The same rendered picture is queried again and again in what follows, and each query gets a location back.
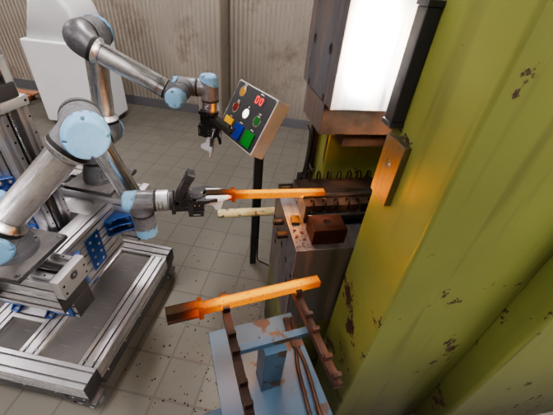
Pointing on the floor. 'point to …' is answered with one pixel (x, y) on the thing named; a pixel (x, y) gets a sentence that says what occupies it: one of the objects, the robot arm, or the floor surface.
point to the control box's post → (255, 207)
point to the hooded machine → (61, 55)
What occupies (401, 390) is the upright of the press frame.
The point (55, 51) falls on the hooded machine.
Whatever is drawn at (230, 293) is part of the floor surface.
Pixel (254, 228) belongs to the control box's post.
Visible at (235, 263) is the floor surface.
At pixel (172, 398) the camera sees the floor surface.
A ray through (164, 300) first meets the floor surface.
